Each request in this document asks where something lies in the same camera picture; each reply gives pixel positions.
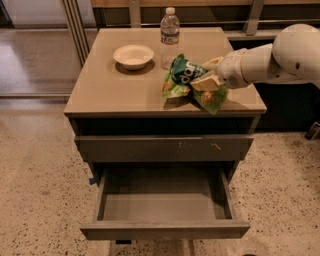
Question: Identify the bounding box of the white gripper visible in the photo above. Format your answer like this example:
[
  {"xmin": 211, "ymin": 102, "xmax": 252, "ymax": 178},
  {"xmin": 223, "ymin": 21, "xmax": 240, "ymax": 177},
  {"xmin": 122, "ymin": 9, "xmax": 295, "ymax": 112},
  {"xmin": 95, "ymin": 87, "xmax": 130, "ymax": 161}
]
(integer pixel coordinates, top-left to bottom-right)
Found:
[{"xmin": 190, "ymin": 48, "xmax": 249, "ymax": 91}]

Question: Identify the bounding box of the green rice chip bag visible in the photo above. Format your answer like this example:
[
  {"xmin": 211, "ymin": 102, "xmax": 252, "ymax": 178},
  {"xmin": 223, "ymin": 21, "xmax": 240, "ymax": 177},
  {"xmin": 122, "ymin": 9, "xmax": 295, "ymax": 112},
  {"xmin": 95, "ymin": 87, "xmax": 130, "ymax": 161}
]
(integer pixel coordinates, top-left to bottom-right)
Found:
[{"xmin": 162, "ymin": 54, "xmax": 229, "ymax": 115}]

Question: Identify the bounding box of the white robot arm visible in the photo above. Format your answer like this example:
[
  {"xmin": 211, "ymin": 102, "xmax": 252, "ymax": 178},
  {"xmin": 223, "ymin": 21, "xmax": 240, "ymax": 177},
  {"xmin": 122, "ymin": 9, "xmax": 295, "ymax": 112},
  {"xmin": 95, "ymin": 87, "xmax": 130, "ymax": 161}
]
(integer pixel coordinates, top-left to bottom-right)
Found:
[{"xmin": 190, "ymin": 24, "xmax": 320, "ymax": 91}]

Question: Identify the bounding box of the grey drawer cabinet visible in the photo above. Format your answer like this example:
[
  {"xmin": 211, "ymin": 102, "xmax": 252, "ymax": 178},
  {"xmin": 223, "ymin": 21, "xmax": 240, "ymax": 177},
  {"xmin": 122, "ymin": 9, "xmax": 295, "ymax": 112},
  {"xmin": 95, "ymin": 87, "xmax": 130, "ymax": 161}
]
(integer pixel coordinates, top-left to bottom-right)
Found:
[{"xmin": 63, "ymin": 27, "xmax": 268, "ymax": 256}]

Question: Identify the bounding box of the closed top drawer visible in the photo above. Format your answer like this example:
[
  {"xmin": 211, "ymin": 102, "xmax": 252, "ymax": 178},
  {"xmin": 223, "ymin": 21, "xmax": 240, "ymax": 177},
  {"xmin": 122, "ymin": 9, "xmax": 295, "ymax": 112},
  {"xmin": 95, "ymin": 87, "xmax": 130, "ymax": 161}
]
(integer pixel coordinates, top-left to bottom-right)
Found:
[{"xmin": 75, "ymin": 134, "xmax": 253, "ymax": 163}]

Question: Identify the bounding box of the open middle drawer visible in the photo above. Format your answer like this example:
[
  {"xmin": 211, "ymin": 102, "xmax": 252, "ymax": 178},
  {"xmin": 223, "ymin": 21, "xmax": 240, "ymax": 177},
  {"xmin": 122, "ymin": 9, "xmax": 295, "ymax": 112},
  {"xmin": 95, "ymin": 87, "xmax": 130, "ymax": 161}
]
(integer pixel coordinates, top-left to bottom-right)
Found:
[{"xmin": 80, "ymin": 164, "xmax": 250, "ymax": 240}]

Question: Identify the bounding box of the clear plastic water bottle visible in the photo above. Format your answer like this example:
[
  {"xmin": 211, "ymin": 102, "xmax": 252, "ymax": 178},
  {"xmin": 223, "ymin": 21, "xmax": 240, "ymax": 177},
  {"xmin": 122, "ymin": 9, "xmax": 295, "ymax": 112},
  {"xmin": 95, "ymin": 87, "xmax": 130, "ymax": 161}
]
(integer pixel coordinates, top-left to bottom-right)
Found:
[{"xmin": 160, "ymin": 7, "xmax": 180, "ymax": 70}]

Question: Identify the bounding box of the white paper bowl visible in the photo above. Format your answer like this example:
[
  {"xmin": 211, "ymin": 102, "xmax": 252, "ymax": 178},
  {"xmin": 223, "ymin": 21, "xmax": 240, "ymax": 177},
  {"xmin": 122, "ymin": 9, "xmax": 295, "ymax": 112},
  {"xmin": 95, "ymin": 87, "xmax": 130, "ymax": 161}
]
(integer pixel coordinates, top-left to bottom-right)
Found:
[{"xmin": 113, "ymin": 45, "xmax": 154, "ymax": 70}]

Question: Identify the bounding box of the blue tape piece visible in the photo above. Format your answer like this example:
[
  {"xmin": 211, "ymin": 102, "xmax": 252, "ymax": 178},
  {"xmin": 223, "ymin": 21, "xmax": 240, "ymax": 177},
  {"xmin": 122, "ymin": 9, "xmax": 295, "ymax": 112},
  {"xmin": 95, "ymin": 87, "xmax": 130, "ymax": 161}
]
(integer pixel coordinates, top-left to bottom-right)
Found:
[{"xmin": 89, "ymin": 177, "xmax": 96, "ymax": 185}]

